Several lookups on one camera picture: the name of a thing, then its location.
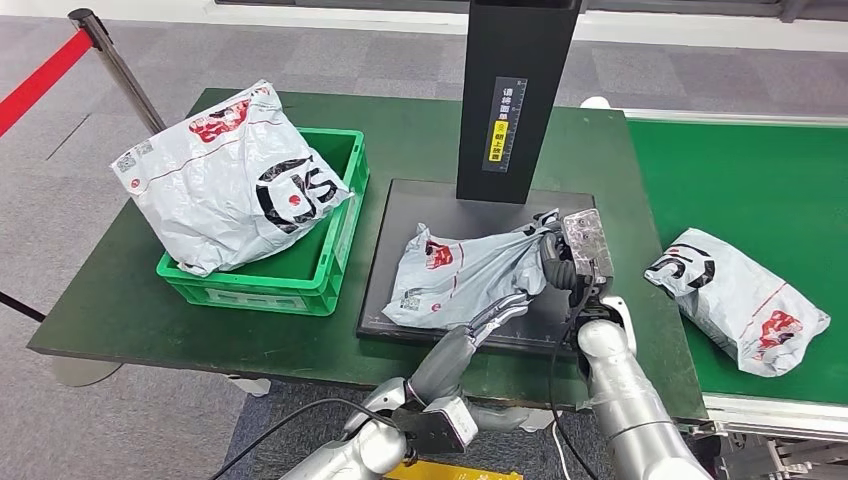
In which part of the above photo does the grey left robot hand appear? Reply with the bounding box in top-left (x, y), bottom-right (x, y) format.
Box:
top-left (405, 291), bottom-right (533, 433)

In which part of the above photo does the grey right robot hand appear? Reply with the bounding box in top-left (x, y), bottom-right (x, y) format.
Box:
top-left (538, 221), bottom-right (579, 293)

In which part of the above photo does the white poly mailer parcel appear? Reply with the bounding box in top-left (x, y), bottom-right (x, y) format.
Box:
top-left (381, 208), bottom-right (564, 331)
top-left (643, 227), bottom-right (832, 380)
top-left (109, 79), bottom-right (354, 278)

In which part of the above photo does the green conveyor belt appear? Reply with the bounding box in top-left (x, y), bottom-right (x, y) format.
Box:
top-left (625, 119), bottom-right (848, 407)

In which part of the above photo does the black inbound scanner machine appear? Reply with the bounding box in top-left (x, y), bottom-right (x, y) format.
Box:
top-left (354, 0), bottom-right (598, 359)

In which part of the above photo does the red barrier belt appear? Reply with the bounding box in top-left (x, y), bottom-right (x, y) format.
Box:
top-left (0, 29), bottom-right (95, 140)

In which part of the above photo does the yellow taped block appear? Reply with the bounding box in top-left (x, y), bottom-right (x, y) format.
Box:
top-left (384, 461), bottom-right (525, 480)

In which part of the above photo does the green plastic crate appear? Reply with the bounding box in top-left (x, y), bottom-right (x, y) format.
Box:
top-left (155, 127), bottom-right (371, 318)

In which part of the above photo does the pale round table foot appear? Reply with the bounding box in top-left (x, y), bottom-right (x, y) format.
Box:
top-left (51, 356), bottom-right (124, 388)

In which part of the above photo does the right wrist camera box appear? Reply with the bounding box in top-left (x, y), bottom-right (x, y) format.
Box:
top-left (561, 207), bottom-right (615, 287)

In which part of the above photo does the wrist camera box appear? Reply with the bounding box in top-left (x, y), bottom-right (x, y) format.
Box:
top-left (390, 395), bottom-right (480, 456)
top-left (561, 207), bottom-right (615, 287)

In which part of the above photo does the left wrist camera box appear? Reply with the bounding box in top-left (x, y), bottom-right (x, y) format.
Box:
top-left (390, 395), bottom-right (480, 456)

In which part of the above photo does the black right camera cable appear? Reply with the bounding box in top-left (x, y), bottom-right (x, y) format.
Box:
top-left (547, 278), bottom-right (601, 480)

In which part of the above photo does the black camera cable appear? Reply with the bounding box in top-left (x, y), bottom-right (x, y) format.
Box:
top-left (208, 397), bottom-right (402, 480)
top-left (547, 278), bottom-right (601, 480)

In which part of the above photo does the black left camera cable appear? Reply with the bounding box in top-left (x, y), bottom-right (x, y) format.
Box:
top-left (208, 397), bottom-right (402, 480)

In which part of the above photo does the thin white cable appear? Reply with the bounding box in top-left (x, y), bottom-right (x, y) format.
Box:
top-left (551, 420), bottom-right (572, 480)

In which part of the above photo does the black barrier strap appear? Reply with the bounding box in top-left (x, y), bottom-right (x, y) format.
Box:
top-left (0, 290), bottom-right (48, 324)

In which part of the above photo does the steel stanchion post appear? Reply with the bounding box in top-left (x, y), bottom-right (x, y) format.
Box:
top-left (68, 7), bottom-right (167, 136)

